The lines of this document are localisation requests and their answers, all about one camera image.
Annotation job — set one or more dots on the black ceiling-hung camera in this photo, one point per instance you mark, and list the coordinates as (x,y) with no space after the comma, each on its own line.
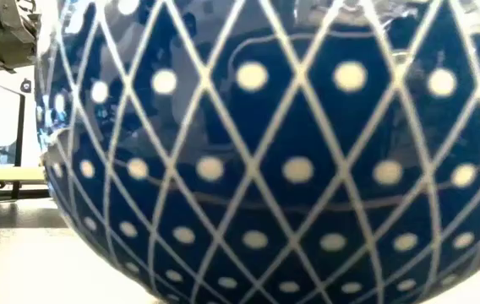
(25,85)

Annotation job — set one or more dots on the dark blue diamond-pattern bowl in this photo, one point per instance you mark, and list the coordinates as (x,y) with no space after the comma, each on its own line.
(274,169)

